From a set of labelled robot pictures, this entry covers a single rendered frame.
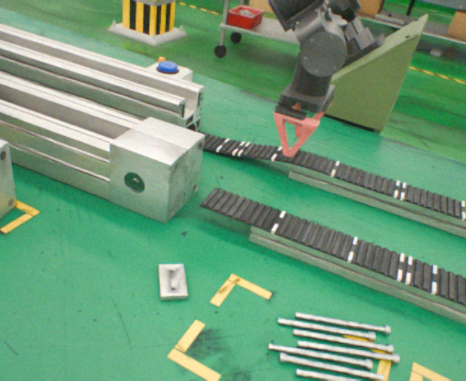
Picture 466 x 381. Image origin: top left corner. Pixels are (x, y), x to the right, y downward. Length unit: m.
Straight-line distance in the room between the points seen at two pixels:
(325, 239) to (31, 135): 0.43
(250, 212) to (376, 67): 0.50
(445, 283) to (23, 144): 0.59
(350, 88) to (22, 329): 0.78
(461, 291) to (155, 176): 0.39
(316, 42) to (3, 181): 0.42
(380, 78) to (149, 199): 0.58
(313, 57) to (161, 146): 0.23
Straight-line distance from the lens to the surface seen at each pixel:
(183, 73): 0.95
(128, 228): 0.60
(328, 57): 0.60
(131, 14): 4.13
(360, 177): 0.75
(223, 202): 0.61
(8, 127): 0.71
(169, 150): 0.59
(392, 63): 0.99
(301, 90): 0.69
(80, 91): 0.86
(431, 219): 0.76
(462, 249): 0.74
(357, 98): 1.02
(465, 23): 5.43
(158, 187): 0.59
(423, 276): 0.60
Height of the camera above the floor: 1.16
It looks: 34 degrees down
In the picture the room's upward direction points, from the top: 10 degrees clockwise
